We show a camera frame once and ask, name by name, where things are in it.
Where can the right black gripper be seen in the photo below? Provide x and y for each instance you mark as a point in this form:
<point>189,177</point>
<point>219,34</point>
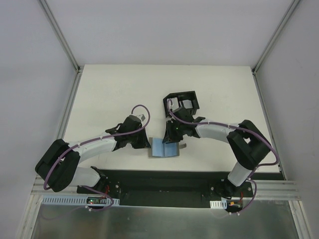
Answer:
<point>172,132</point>

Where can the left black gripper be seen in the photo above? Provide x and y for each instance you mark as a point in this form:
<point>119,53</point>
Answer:
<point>140,139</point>

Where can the black plastic card tray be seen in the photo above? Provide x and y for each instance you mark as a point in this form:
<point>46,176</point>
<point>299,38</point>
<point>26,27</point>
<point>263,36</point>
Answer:
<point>187,99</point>

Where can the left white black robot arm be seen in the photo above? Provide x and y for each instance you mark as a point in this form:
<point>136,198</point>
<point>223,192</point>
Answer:
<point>59,166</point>

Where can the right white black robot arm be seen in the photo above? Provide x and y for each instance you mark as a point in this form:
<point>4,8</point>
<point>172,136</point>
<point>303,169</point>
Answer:
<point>246,141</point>

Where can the white card stack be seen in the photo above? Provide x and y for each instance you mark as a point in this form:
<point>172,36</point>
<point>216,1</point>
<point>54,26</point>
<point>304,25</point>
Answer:
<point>173,103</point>

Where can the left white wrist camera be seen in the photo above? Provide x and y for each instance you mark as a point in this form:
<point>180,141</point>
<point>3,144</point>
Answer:
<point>141,117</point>

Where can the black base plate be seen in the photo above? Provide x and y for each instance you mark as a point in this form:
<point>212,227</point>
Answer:
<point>179,199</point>

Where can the left white cable duct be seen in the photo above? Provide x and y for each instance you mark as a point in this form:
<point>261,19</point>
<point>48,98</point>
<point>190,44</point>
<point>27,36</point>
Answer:
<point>79,201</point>

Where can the white cable duct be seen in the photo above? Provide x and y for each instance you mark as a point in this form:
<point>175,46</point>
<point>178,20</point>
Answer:
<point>222,204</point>
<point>79,201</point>

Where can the left table edge rail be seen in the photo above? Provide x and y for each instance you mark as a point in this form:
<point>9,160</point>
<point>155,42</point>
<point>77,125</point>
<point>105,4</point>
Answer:
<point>68,107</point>

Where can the table edge rail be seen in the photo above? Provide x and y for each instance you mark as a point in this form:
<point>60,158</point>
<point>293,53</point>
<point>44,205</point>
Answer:
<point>265,112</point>
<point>68,107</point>

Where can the right white cable duct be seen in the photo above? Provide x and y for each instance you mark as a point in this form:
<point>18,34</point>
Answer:
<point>222,204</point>

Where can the front aluminium rail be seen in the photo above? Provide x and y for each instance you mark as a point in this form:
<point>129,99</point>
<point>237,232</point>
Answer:
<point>282,190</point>

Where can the right table edge rail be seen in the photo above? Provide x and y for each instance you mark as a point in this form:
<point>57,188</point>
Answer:
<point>265,112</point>

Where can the left aluminium frame post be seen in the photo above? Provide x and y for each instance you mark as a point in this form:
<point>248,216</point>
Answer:
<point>59,34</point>

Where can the aluminium frame post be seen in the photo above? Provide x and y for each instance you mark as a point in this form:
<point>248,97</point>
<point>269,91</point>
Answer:
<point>276,34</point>
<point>59,34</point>

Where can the right aluminium frame post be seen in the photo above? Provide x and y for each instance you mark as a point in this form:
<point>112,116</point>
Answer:
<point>276,34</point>

